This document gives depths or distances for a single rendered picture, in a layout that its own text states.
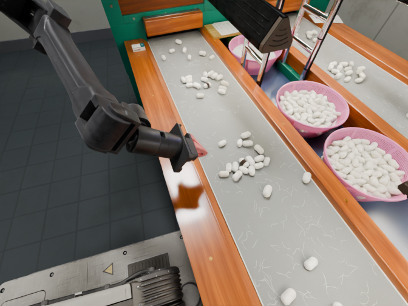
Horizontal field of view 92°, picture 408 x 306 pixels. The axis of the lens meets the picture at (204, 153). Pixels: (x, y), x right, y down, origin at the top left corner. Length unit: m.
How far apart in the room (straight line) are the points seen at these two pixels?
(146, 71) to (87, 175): 0.98
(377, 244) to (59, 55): 0.83
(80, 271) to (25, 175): 1.17
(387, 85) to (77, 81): 1.16
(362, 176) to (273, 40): 0.50
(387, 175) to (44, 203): 1.81
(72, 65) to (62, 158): 1.45
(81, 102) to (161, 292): 0.40
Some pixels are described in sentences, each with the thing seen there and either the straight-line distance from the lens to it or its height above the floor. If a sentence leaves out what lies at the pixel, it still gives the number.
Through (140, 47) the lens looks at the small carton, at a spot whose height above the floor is 0.78.
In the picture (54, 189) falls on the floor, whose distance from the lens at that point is 1.75.
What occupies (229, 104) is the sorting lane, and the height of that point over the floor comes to 0.74.
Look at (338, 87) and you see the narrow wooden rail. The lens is 1.02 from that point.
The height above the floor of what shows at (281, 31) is 1.08.
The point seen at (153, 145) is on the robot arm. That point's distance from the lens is 0.40.
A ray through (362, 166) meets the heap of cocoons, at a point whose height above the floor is 0.72.
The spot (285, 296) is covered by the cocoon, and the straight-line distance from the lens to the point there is 0.55.
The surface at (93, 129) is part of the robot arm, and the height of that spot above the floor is 1.04.
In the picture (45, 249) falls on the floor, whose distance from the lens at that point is 1.60.
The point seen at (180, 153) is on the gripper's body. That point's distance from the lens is 0.44.
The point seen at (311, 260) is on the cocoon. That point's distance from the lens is 0.59.
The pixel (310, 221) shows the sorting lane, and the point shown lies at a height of 0.74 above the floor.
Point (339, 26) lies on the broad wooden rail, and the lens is 1.54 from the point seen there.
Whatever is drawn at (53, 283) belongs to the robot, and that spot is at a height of 0.47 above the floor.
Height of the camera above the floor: 1.29
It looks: 56 degrees down
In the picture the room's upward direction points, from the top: straight up
